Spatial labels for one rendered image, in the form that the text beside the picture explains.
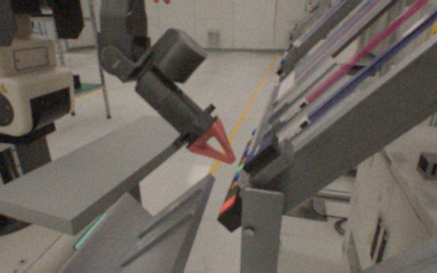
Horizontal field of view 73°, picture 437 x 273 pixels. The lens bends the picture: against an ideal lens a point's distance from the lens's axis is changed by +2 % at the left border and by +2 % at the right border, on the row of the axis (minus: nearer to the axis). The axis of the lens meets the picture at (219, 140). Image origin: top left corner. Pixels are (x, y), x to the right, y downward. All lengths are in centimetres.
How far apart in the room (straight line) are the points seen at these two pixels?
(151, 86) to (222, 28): 895
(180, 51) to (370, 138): 28
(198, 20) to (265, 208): 932
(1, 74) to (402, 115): 88
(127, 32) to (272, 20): 874
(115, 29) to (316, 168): 35
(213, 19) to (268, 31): 167
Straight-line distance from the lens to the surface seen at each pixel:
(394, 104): 37
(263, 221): 38
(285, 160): 35
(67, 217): 64
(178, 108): 47
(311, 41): 180
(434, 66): 37
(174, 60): 46
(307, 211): 165
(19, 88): 92
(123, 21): 49
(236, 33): 933
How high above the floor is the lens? 95
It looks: 23 degrees down
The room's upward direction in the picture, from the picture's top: straight up
